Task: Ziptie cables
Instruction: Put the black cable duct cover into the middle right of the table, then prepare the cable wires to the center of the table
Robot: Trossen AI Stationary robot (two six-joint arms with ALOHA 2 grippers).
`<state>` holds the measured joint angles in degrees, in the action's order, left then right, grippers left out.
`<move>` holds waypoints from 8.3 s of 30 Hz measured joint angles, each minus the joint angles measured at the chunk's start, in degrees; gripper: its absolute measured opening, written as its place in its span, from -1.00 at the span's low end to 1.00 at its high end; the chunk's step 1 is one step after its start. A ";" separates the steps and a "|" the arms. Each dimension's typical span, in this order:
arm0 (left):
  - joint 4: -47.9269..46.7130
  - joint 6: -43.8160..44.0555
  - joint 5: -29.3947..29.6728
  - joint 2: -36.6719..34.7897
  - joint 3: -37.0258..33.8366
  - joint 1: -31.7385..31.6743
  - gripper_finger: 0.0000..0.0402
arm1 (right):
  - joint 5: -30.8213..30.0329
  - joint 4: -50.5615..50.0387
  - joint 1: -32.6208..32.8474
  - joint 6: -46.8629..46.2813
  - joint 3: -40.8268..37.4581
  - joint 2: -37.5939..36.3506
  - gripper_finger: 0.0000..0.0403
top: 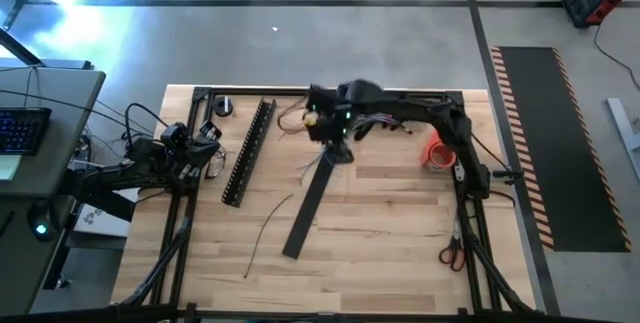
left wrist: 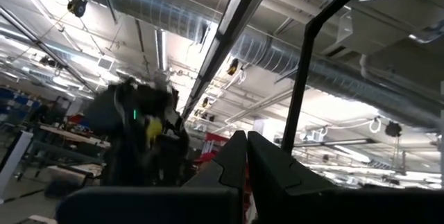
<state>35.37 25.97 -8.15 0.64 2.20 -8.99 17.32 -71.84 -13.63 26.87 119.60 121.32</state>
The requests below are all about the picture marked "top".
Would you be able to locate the clear safety glasses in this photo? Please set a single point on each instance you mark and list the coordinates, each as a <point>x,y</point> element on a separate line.
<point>222,154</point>

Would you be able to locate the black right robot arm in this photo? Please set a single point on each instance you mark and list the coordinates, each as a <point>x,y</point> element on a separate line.
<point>450,118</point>

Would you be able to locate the black aluminium table frame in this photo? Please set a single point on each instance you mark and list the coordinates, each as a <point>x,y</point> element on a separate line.
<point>250,91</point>

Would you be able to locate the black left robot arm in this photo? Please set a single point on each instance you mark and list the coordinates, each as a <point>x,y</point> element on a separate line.
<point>150,163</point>

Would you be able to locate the grey metal floor bar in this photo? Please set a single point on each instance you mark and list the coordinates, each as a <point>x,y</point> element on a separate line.
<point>622,128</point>

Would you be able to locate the black duct cover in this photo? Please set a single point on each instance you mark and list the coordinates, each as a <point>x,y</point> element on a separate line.
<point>310,203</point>

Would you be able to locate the black hazard-striped floor mat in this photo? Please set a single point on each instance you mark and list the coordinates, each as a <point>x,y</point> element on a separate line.
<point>565,153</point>

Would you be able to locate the green sticky note pad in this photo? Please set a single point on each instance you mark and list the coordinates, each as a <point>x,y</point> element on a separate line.
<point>9,168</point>

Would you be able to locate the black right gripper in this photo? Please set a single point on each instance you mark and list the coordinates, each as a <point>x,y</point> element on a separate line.
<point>327,113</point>

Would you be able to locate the white cardboard box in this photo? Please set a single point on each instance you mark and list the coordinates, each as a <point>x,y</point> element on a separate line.
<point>100,223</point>

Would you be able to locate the small black tape roll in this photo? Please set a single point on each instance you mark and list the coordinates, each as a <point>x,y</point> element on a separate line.
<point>223,106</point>

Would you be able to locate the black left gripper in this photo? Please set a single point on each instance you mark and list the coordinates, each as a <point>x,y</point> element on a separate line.
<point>200,150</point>

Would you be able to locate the black flat bracket bar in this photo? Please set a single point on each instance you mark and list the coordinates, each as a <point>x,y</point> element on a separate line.
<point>112,209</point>

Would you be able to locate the black computer mouse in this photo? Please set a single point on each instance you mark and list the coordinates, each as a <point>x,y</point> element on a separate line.
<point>41,223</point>

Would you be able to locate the black backlit keyboard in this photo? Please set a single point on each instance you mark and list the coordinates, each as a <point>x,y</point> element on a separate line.
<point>22,130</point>

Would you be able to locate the grey side desk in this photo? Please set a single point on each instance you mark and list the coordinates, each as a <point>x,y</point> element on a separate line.
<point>55,93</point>

